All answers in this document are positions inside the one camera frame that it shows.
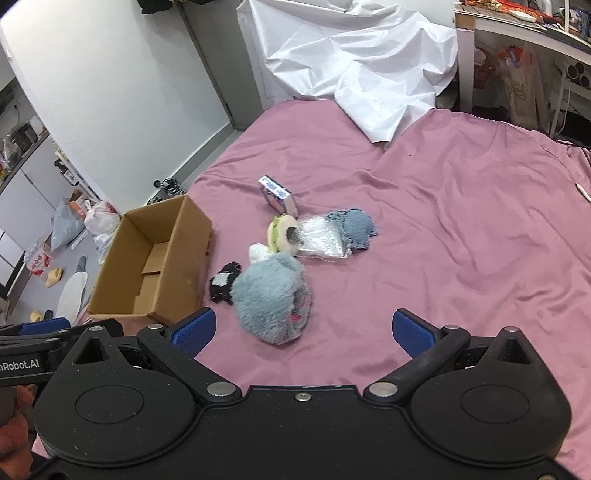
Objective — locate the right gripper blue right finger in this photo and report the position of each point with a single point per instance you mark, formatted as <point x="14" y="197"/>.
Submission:
<point x="414" y="334"/>

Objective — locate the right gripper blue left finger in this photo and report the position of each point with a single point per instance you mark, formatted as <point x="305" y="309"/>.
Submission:
<point x="193" y="333"/>

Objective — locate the grey fluffy plush toy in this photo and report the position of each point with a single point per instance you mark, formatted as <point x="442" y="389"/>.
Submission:
<point x="272" y="300"/>

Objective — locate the white soft ball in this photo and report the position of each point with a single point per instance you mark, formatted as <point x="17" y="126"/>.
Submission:
<point x="259" y="252"/>

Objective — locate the blue grey knitted toy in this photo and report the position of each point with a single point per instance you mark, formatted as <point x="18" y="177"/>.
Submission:
<point x="355" y="226"/>

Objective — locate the person's left hand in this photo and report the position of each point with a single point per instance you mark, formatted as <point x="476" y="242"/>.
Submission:
<point x="16" y="457"/>

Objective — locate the white insole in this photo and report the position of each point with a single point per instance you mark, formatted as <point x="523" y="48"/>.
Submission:
<point x="71" y="297"/>

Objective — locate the brown cardboard box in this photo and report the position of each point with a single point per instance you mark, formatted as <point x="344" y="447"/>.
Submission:
<point x="157" y="265"/>

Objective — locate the yellow slipper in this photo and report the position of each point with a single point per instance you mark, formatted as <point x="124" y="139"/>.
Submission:
<point x="53" y="277"/>

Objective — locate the red white snack box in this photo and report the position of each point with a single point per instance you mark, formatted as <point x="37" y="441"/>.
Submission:
<point x="37" y="259"/>

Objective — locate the clear plastic bag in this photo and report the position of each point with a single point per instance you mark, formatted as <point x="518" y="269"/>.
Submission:
<point x="321" y="239"/>

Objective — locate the grey plastic bag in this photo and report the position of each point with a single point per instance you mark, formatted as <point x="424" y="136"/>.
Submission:
<point x="67" y="225"/>

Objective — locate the white plastic bag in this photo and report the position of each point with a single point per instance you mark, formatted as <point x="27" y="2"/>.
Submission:
<point x="102" y="222"/>

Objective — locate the small blue card box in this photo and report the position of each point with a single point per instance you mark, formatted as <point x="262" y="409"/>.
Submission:
<point x="278" y="197"/>

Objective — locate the white draped cloth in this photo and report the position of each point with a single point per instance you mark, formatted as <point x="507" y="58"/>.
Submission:
<point x="383" y="64"/>

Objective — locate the white desk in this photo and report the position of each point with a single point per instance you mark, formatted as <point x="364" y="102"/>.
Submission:
<point x="470" y="19"/>

